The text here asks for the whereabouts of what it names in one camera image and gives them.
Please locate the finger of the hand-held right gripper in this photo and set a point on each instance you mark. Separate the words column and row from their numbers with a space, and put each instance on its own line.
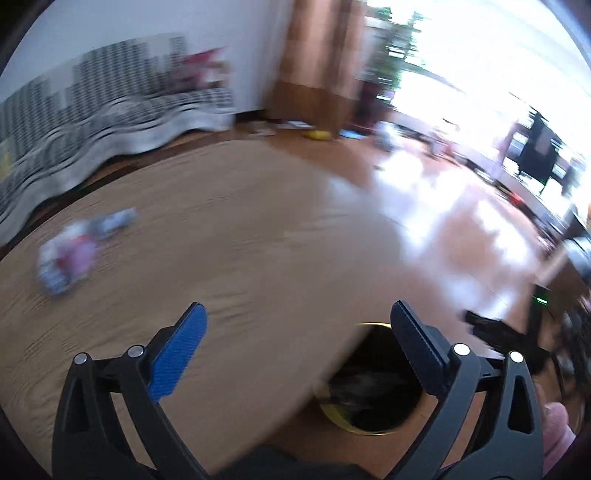
column 485, row 332

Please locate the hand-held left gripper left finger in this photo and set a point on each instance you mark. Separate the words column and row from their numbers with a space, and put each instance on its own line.
column 180, row 357

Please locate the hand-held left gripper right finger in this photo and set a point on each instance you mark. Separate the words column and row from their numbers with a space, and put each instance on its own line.
column 422, row 355

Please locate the gold-rimmed trash bin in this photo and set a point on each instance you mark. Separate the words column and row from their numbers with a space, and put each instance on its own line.
column 374, row 415

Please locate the person's pink clothing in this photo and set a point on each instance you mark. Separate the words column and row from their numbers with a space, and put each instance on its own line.
column 558, row 438

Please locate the grey patterned wrapper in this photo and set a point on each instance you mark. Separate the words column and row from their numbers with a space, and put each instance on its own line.
column 115, row 221

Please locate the crumpled purple wrapper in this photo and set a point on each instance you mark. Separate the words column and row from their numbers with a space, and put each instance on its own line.
column 67, row 256

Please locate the black monitor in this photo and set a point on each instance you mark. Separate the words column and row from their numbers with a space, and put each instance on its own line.
column 540, row 147

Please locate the yellow floor toy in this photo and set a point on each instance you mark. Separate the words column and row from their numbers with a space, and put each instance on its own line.
column 317, row 135

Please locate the black white checkered sofa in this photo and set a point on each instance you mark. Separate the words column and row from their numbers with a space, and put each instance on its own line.
column 92, row 115

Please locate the white floor item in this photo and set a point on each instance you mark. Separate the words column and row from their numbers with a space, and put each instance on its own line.
column 295, row 124

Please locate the pink cartoon cushion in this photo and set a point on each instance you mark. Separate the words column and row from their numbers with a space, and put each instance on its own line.
column 203, row 69

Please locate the potted green plant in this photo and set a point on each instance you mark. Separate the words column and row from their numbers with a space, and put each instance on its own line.
column 392, row 46

